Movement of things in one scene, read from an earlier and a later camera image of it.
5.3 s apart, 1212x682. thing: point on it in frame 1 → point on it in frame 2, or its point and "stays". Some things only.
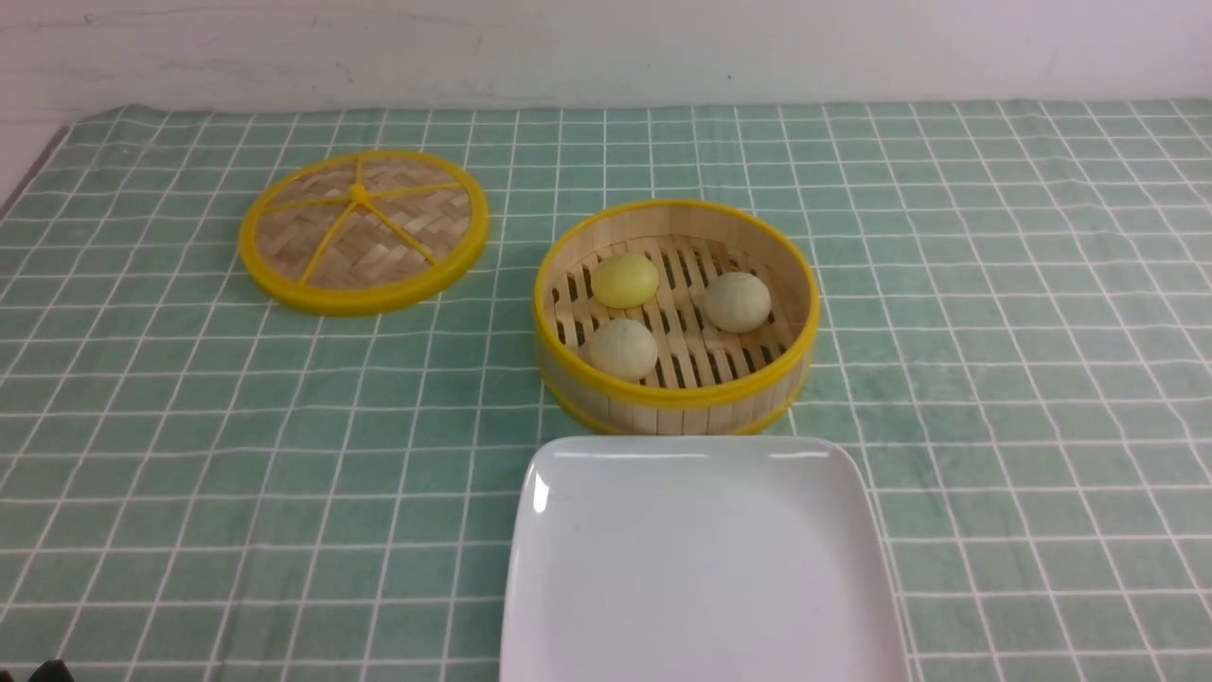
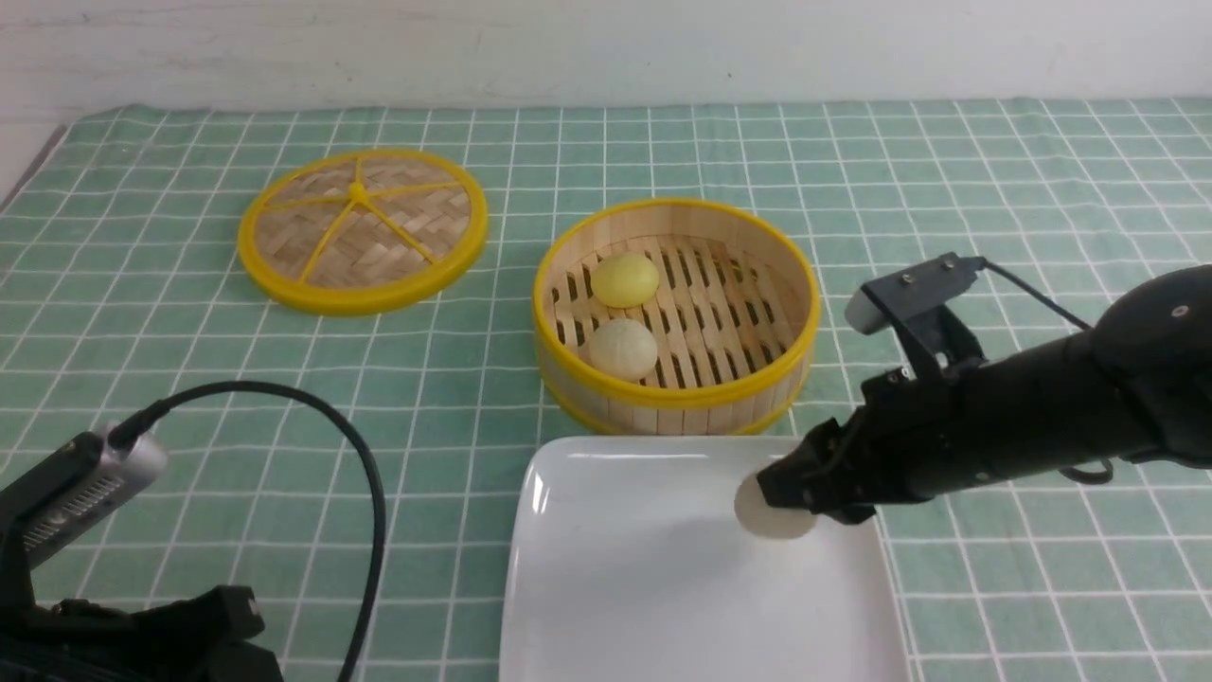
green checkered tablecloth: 200,482 stays
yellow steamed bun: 625,280 stays
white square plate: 698,559 stays
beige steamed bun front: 622,349 stays
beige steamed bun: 737,302 → 759,517
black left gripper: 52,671 → 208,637
